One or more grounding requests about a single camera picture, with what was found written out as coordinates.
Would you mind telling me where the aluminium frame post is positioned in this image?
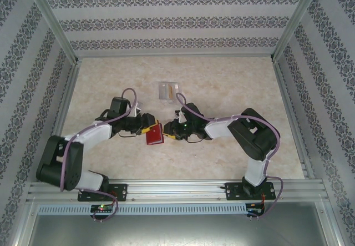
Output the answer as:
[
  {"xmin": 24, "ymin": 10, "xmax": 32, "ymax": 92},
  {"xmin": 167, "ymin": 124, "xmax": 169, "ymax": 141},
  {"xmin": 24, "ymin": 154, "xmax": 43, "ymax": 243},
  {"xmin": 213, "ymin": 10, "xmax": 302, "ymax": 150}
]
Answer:
[
  {"xmin": 270, "ymin": 0, "xmax": 324, "ymax": 63},
  {"xmin": 21, "ymin": 0, "xmax": 83, "ymax": 65}
]

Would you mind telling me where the aluminium mounting rail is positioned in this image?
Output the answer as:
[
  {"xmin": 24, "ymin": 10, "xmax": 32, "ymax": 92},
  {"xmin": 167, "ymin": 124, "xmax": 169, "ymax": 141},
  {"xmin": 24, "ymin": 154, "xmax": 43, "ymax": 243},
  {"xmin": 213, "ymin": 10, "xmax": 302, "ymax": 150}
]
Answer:
[{"xmin": 27, "ymin": 178, "xmax": 328, "ymax": 202}]

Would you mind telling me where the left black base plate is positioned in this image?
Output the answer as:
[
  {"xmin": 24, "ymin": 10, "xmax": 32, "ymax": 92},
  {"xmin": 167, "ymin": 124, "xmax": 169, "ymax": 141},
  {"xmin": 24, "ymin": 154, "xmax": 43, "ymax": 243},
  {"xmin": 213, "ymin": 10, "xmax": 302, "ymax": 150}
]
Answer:
[{"xmin": 77, "ymin": 183, "xmax": 129, "ymax": 202}]

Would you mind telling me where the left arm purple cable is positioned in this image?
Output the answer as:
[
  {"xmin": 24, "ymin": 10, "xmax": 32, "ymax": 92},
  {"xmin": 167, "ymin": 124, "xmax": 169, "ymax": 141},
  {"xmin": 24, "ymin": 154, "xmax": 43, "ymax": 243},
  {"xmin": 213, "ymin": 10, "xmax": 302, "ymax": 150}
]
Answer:
[{"xmin": 59, "ymin": 87, "xmax": 139, "ymax": 222}]

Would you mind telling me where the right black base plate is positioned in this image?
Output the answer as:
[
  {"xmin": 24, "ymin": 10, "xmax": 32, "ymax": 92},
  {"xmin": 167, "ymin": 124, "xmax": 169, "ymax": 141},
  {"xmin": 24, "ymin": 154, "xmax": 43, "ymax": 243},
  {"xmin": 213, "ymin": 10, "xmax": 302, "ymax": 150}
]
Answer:
[{"xmin": 225, "ymin": 182, "xmax": 277, "ymax": 202}]

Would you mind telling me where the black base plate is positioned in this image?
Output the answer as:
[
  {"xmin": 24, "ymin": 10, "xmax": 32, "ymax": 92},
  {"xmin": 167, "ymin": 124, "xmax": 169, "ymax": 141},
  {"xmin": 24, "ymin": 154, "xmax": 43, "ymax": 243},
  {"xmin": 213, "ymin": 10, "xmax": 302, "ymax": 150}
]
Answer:
[
  {"xmin": 77, "ymin": 183, "xmax": 129, "ymax": 202},
  {"xmin": 225, "ymin": 182, "xmax": 277, "ymax": 202}
]

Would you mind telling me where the red card holder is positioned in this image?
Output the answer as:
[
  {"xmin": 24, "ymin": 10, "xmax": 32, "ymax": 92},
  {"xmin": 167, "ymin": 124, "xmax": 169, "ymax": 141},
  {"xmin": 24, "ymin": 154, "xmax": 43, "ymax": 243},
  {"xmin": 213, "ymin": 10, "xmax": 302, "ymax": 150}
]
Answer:
[{"xmin": 145, "ymin": 123, "xmax": 165, "ymax": 146}]

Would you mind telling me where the clear plastic card case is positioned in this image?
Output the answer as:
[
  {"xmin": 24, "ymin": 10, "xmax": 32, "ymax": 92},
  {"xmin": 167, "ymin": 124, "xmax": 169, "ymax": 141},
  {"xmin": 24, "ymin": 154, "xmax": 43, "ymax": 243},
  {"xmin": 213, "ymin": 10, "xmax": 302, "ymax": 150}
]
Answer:
[{"xmin": 157, "ymin": 81, "xmax": 184, "ymax": 103}]

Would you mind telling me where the aluminium table edge rail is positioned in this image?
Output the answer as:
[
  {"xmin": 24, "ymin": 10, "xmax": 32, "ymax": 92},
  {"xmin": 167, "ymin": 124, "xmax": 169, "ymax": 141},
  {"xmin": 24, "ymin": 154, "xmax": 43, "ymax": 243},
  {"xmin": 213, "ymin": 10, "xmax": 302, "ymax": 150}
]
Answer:
[
  {"xmin": 76, "ymin": 53, "xmax": 275, "ymax": 59},
  {"xmin": 37, "ymin": 58, "xmax": 83, "ymax": 183},
  {"xmin": 272, "ymin": 58, "xmax": 316, "ymax": 180}
]

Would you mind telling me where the aluminium frame leg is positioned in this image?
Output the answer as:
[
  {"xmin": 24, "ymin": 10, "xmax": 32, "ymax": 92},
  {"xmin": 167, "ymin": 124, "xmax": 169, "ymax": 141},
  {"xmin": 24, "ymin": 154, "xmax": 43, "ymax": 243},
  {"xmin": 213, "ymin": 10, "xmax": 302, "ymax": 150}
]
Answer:
[
  {"xmin": 7, "ymin": 197, "xmax": 39, "ymax": 246},
  {"xmin": 316, "ymin": 200, "xmax": 351, "ymax": 246}
]

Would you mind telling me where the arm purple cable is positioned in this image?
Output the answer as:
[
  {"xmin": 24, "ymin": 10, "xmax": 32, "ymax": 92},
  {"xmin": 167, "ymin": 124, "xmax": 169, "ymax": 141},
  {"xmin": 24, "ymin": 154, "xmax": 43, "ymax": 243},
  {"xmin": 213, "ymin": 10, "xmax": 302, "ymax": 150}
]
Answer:
[
  {"xmin": 59, "ymin": 87, "xmax": 139, "ymax": 222},
  {"xmin": 175, "ymin": 92, "xmax": 285, "ymax": 219}
]

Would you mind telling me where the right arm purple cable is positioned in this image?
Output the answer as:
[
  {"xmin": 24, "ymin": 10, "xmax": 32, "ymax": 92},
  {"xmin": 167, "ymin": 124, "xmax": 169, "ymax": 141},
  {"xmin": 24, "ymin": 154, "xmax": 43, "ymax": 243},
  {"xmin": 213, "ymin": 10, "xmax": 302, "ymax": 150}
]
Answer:
[{"xmin": 175, "ymin": 92, "xmax": 285, "ymax": 219}]

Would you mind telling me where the grey slotted cable duct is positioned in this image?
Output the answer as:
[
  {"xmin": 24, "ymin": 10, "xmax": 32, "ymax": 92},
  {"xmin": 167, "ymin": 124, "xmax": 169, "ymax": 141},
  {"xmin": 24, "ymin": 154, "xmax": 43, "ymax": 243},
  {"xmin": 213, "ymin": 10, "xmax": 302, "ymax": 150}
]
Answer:
[{"xmin": 37, "ymin": 203, "xmax": 247, "ymax": 215}]

